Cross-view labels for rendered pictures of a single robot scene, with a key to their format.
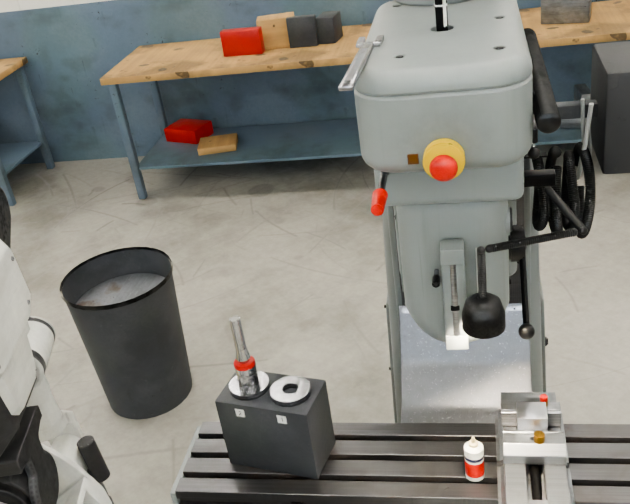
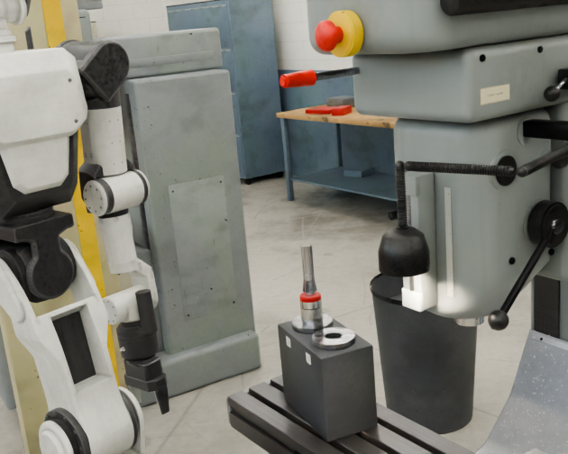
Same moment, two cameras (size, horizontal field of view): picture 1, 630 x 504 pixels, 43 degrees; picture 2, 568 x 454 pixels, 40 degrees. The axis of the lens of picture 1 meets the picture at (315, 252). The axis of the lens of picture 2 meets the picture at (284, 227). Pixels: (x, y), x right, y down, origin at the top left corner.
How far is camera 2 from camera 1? 97 cm
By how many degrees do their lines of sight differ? 41
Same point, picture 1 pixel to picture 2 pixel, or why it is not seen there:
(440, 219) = (415, 144)
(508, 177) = (454, 89)
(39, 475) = (41, 260)
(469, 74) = not seen: outside the picture
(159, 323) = (440, 340)
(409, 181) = (374, 85)
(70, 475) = (87, 290)
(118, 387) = (390, 387)
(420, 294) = not seen: hidden behind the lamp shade
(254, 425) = (295, 359)
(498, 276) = (471, 234)
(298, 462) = (316, 414)
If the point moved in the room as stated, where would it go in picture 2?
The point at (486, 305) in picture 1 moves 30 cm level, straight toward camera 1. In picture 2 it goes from (395, 234) to (206, 292)
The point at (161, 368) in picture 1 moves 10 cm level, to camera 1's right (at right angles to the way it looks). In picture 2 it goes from (431, 386) to (453, 392)
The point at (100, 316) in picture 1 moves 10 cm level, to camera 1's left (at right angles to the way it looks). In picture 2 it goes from (388, 309) to (368, 304)
